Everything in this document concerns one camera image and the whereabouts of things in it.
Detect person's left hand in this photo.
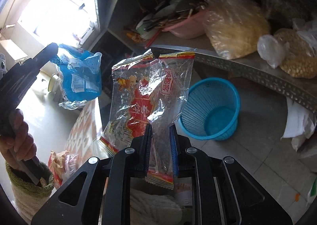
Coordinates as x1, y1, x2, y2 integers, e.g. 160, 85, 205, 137
0, 109, 37, 169

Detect blue plastic basket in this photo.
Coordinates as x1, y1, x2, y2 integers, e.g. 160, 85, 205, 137
178, 78, 241, 141

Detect embossed metal shelf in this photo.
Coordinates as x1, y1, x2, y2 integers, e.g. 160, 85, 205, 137
106, 26, 317, 114

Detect crumpled white plastic bag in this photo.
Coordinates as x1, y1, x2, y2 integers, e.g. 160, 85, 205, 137
292, 17, 317, 42

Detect clear bag with dark contents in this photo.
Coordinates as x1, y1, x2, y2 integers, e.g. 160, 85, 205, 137
260, 0, 312, 28

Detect clear red-printed plastic wrapper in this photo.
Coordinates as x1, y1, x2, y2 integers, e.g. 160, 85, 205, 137
98, 49, 196, 192

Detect clear bag of corn kernels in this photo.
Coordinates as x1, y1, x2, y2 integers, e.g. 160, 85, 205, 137
258, 28, 317, 79

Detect white sack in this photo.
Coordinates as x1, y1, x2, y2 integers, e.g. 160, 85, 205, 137
281, 96, 317, 159

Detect crumpled red wrapper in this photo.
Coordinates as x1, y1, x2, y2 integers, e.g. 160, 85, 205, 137
48, 150, 82, 189

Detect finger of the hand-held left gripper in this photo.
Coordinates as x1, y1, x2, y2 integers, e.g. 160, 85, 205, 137
27, 43, 59, 78

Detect window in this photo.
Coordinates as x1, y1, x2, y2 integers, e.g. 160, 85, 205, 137
17, 0, 97, 42

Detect white enamel basin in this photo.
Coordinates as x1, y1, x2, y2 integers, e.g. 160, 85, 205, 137
48, 74, 60, 93

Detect orange food packet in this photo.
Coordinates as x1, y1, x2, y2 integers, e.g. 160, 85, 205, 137
124, 27, 141, 42

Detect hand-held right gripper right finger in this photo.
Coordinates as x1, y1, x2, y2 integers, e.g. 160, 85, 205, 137
169, 124, 293, 225

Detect clear bag of pale noodles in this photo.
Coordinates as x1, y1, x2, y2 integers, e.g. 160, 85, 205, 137
202, 0, 271, 60

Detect blue plastic wrapper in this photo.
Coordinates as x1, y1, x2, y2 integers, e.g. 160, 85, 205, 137
51, 43, 103, 110

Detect person's cream fleece clothing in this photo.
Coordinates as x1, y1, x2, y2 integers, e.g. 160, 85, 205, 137
129, 189, 185, 225

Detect pink plastic basin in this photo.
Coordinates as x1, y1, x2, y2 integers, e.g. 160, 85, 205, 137
162, 9, 211, 40

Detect pile of kitchen utensils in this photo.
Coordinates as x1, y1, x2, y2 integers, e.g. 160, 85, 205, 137
135, 0, 210, 32

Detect person's left forearm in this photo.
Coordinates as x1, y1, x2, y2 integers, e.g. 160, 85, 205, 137
5, 159, 55, 222

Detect red-handled utensil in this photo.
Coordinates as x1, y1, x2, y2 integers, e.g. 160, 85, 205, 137
145, 28, 164, 47

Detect tile-patterned tablecloth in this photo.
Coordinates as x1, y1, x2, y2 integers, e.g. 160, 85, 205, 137
48, 95, 117, 191

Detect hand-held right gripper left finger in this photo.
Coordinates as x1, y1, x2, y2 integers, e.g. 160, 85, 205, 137
31, 123, 152, 225

